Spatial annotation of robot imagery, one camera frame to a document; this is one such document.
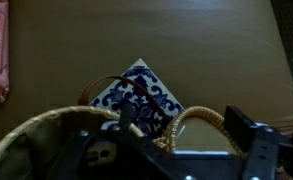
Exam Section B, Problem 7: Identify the blue white patterned tile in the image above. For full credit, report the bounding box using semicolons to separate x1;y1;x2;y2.
89;58;185;138

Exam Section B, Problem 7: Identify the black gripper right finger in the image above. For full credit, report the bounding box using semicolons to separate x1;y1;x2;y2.
224;105;281;180

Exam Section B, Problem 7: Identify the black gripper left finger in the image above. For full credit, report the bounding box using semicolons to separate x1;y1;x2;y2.
47;102;144;180

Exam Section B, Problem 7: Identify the brown woven bag with lid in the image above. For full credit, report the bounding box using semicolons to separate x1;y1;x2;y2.
0;74;250;180

